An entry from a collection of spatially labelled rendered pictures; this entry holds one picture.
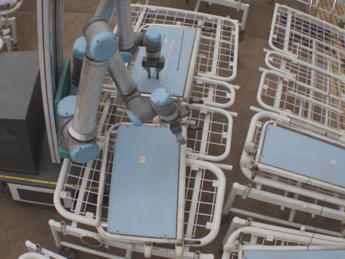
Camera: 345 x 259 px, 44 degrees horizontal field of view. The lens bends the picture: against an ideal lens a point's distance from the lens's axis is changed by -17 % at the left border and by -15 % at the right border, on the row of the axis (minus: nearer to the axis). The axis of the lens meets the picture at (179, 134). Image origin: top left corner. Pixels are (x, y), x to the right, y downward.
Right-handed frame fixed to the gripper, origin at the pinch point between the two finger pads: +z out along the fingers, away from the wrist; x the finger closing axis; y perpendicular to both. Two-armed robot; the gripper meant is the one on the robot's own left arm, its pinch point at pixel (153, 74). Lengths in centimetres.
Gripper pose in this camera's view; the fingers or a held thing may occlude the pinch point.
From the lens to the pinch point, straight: 298.8
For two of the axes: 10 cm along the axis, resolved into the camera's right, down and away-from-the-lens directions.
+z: -0.2, 6.4, 7.6
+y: 1.2, -7.6, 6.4
